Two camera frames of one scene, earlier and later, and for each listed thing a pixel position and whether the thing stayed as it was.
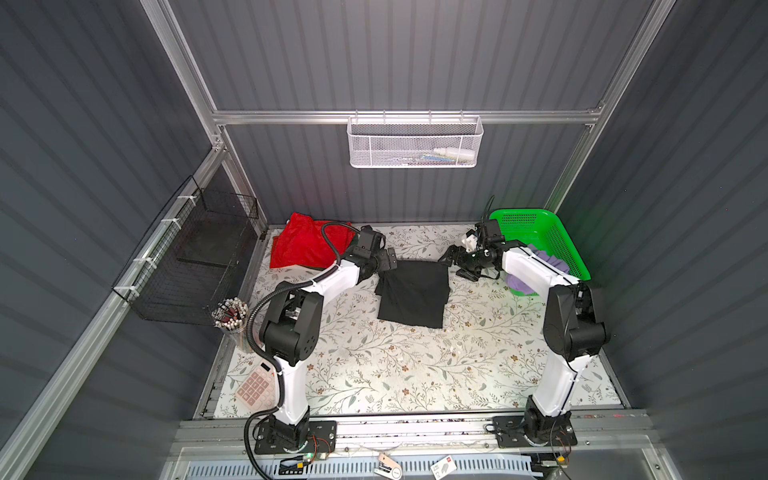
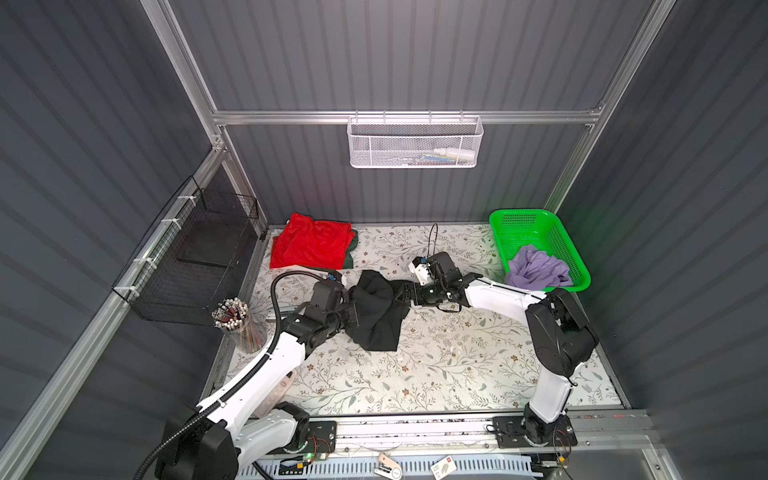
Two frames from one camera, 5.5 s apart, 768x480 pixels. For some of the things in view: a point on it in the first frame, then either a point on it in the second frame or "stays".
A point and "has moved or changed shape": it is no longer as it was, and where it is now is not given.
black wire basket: x=196 y=256 stays
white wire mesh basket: x=415 y=141 stays
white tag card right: x=443 y=467 stays
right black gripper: x=459 y=262 → x=416 y=287
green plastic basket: x=541 y=230 stays
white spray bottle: x=466 y=154 stays
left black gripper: x=386 y=260 → x=349 y=312
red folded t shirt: x=302 y=244 stays
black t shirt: x=415 y=292 has moved or changed shape
